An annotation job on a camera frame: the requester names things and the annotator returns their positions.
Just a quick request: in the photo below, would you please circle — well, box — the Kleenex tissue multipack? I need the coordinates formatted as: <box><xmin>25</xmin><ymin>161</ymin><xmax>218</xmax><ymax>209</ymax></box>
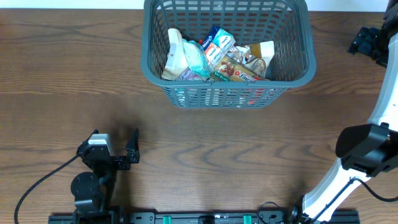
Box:
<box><xmin>175</xmin><ymin>25</ymin><xmax>236</xmax><ymax>82</ymax></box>

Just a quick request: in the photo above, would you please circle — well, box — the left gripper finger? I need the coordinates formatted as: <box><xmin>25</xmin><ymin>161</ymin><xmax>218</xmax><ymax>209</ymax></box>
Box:
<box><xmin>125</xmin><ymin>128</ymin><xmax>139</xmax><ymax>154</ymax></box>
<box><xmin>81</xmin><ymin>129</ymin><xmax>99</xmax><ymax>145</ymax></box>

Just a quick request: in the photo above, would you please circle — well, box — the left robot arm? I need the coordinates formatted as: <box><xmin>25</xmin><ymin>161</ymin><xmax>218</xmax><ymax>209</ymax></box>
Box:
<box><xmin>70</xmin><ymin>129</ymin><xmax>140</xmax><ymax>223</ymax></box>

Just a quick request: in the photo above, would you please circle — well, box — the beige snack bag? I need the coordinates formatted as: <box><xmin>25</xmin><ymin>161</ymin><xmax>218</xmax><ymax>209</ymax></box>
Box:
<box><xmin>161</xmin><ymin>28</ymin><xmax>188</xmax><ymax>80</ymax></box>

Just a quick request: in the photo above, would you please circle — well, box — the grey plastic basket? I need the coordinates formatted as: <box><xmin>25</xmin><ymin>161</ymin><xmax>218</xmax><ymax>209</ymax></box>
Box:
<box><xmin>141</xmin><ymin>0</ymin><xmax>317</xmax><ymax>108</ymax></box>

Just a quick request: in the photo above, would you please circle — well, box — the teal packet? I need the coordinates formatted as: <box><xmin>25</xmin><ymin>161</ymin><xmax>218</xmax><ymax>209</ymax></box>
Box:
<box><xmin>183</xmin><ymin>39</ymin><xmax>211</xmax><ymax>80</ymax></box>

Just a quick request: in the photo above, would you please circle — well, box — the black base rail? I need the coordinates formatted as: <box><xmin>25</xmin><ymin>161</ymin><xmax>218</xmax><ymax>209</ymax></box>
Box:
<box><xmin>48</xmin><ymin>208</ymin><xmax>361</xmax><ymax>224</ymax></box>

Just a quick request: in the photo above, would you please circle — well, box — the black cable left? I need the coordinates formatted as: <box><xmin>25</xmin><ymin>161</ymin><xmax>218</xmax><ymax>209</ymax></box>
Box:
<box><xmin>14</xmin><ymin>154</ymin><xmax>80</xmax><ymax>224</ymax></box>

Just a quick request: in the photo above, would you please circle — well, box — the red spaghetti package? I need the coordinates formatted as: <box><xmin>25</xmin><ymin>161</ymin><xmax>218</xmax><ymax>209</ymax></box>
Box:
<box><xmin>210</xmin><ymin>55</ymin><xmax>265</xmax><ymax>82</ymax></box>

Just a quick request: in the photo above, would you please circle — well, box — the snack bag with barcode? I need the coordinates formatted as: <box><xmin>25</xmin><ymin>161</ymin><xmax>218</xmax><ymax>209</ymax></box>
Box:
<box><xmin>237</xmin><ymin>41</ymin><xmax>275</xmax><ymax>79</ymax></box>

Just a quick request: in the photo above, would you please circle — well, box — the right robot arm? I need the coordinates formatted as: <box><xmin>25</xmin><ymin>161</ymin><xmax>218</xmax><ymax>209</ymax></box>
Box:
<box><xmin>284</xmin><ymin>1</ymin><xmax>397</xmax><ymax>223</ymax></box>

